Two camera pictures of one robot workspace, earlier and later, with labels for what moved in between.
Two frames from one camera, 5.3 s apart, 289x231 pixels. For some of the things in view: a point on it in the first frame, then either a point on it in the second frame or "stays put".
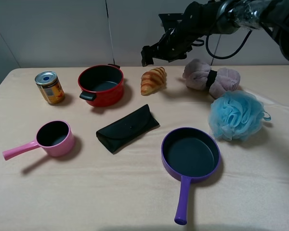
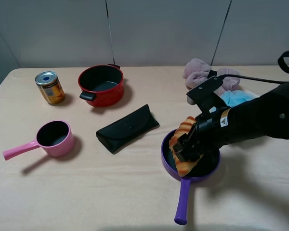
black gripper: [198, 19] → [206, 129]
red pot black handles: [101, 85] stays put
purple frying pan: [190, 155] stays put
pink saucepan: [56, 137] stays put
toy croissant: [153, 81] → [183, 167]
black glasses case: [115, 135] stays put
